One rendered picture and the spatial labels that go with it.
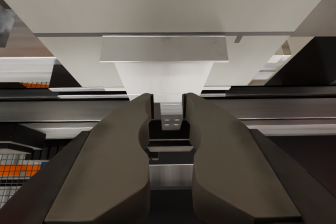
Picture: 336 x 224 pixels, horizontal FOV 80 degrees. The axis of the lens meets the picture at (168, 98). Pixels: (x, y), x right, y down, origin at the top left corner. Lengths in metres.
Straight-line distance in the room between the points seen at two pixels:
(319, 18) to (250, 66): 0.21
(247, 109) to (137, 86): 0.34
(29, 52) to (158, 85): 0.15
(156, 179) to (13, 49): 0.21
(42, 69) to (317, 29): 0.41
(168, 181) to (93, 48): 0.14
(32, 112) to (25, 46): 0.30
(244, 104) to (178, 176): 0.33
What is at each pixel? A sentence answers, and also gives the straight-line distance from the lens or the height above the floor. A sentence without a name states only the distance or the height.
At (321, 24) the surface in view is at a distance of 0.41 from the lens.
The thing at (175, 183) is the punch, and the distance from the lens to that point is 0.22.
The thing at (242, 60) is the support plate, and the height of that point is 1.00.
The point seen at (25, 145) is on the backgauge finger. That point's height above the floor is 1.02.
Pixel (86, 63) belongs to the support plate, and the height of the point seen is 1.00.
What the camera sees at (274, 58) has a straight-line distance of 0.26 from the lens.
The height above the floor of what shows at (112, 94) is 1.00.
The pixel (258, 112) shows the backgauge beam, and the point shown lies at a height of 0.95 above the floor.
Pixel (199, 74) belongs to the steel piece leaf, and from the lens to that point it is 0.20.
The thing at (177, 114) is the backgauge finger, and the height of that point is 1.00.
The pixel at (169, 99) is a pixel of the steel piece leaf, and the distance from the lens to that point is 0.25.
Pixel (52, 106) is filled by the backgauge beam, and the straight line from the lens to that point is 0.54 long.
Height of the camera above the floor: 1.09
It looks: 22 degrees down
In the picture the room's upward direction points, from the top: 179 degrees clockwise
